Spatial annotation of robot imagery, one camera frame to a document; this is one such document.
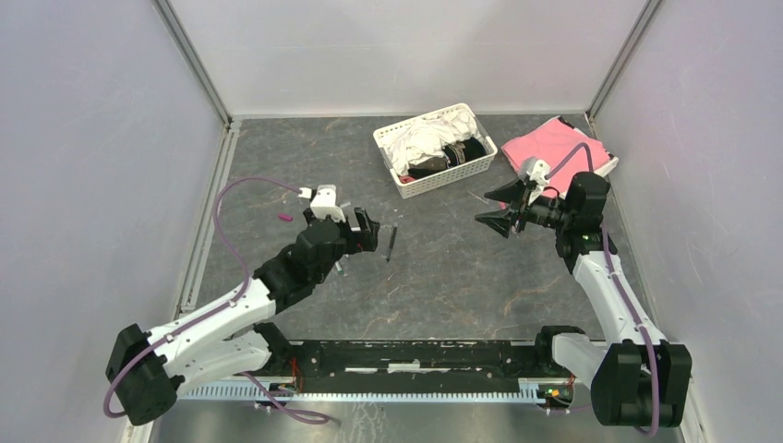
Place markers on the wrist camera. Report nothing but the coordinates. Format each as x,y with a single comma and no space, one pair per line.
535,172
323,202

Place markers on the black pen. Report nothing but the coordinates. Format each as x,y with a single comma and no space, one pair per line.
391,244

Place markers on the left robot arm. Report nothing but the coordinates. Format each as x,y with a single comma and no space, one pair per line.
148,370

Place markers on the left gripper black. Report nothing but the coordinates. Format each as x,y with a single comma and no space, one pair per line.
363,240

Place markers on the white plastic basket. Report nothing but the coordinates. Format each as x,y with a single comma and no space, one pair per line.
408,188

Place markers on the white cloth in basket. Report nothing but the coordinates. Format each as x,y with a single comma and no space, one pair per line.
426,137

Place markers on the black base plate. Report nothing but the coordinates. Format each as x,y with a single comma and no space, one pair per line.
410,367

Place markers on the pink folded cloth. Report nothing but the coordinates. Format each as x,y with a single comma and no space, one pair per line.
521,148

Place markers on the white folded cloth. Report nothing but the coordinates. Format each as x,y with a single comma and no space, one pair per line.
569,150

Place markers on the black cloth in basket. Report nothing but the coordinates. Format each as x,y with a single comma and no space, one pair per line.
454,155

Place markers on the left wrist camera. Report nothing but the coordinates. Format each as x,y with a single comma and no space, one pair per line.
323,202

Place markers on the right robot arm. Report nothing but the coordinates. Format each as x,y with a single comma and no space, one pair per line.
639,378

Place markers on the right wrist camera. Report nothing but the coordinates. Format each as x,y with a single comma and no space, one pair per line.
535,172

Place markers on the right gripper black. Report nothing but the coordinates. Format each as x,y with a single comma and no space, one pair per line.
511,193

